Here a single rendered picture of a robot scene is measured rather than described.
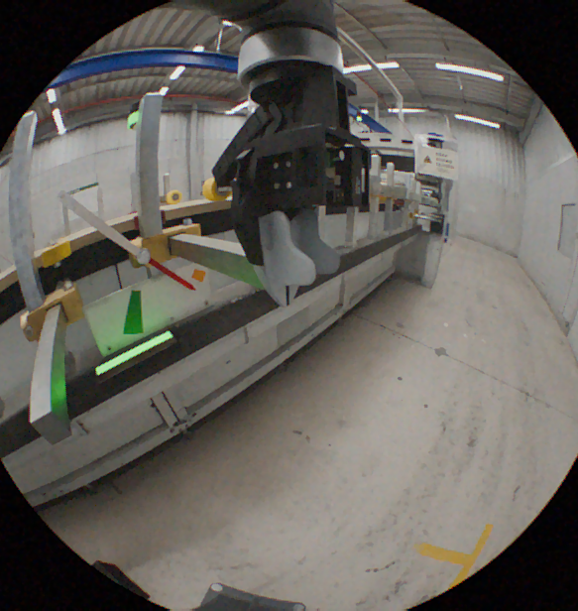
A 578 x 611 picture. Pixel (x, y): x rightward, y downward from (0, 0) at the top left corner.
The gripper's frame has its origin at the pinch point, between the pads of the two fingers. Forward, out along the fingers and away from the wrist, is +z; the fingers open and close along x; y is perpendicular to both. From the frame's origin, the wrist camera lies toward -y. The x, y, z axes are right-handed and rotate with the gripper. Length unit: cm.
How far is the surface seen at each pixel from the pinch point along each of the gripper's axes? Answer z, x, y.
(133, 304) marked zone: 5.0, -10.7, -24.4
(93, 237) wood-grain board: -7.2, -15.0, -45.3
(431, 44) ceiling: -419, 437, 10
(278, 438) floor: 82, 19, -24
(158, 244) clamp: -3.4, -3.9, -24.2
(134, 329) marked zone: 9.6, -12.1, -24.5
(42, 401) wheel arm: 0.3, -24.7, -1.6
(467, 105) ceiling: -402, 753, 70
